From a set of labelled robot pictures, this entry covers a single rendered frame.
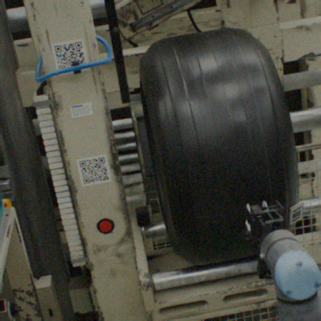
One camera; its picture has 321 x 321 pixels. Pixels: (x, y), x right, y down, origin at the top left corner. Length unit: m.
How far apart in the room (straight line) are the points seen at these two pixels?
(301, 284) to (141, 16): 1.03
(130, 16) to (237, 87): 0.56
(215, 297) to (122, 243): 0.28
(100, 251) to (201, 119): 0.50
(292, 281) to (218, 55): 0.60
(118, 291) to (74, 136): 0.46
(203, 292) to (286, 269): 0.59
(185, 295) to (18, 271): 0.47
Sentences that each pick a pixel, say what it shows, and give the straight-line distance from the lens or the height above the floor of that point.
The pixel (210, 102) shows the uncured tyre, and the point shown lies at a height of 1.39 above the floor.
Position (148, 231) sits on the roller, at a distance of 1.91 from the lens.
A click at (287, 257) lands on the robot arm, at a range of 1.14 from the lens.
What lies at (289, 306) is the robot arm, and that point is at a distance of 1.18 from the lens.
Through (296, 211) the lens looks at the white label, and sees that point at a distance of 1.51.
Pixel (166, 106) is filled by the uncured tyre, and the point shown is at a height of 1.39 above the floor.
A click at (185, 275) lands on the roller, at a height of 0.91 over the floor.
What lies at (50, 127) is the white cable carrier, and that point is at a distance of 1.56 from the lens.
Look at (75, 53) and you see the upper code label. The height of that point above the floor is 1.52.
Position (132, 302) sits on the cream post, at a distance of 1.78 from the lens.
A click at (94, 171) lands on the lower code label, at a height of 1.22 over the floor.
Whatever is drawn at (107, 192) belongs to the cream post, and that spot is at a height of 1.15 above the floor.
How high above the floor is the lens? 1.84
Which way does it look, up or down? 24 degrees down
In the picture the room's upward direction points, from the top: 9 degrees counter-clockwise
